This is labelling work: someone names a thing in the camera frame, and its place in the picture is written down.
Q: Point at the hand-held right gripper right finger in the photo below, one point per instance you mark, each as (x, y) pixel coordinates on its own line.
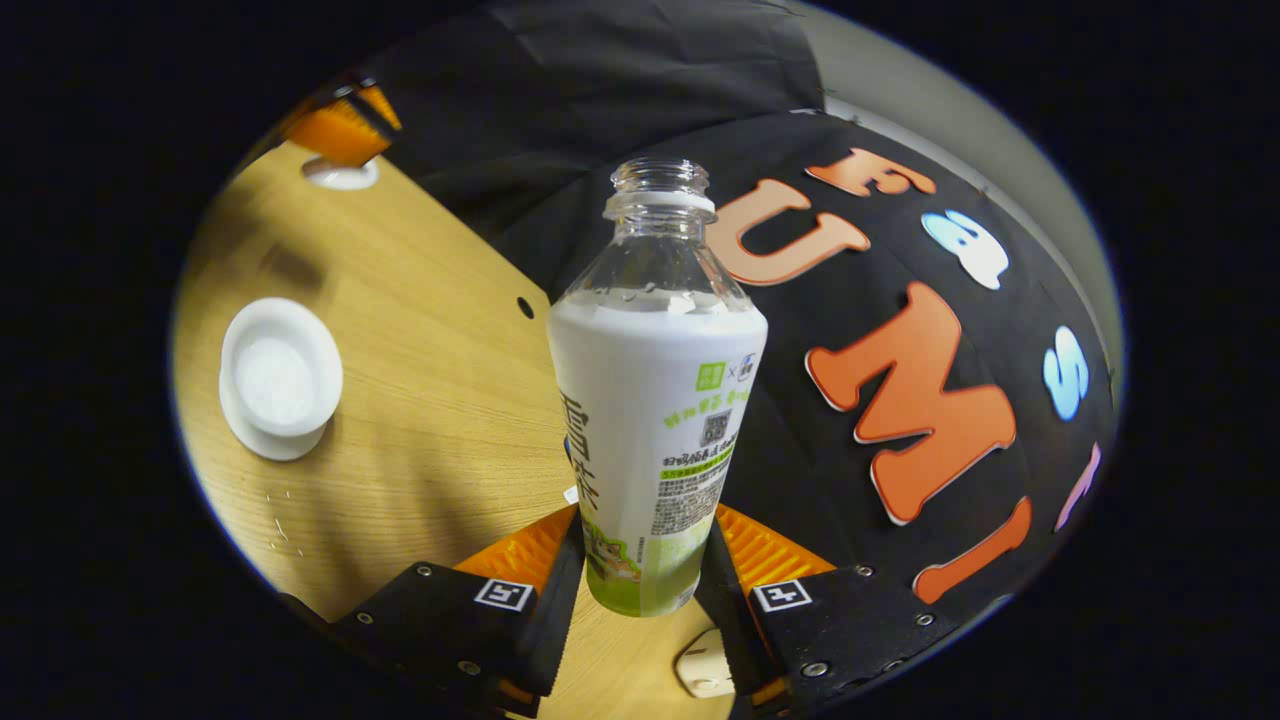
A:
(722, 600)

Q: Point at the white teacup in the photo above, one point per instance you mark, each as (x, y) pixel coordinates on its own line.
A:
(280, 375)

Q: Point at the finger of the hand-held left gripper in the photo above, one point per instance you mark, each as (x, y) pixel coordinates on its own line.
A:
(382, 105)
(335, 135)

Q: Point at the clear plastic water bottle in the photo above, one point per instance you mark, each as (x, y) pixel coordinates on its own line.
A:
(650, 400)

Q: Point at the white saucer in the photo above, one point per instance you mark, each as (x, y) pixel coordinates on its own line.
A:
(270, 447)

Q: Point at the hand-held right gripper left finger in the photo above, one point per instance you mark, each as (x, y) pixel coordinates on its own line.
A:
(555, 630)

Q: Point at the white box holder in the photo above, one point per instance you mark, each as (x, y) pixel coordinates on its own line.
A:
(705, 665)

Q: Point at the black backdrop cloth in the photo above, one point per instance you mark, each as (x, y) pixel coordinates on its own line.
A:
(600, 100)

